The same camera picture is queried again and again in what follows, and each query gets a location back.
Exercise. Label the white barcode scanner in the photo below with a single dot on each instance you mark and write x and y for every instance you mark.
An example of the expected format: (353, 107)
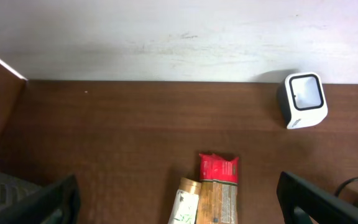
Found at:
(302, 100)

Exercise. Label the orange spaghetti packet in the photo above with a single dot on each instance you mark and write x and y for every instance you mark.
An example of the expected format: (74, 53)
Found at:
(219, 186)

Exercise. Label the white bamboo print tube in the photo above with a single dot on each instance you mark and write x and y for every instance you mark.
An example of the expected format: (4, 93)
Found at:
(186, 202)

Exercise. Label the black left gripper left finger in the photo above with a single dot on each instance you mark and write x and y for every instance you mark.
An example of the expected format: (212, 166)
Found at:
(56, 203)

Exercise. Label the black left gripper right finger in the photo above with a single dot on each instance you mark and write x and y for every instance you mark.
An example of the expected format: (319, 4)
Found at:
(303, 202)

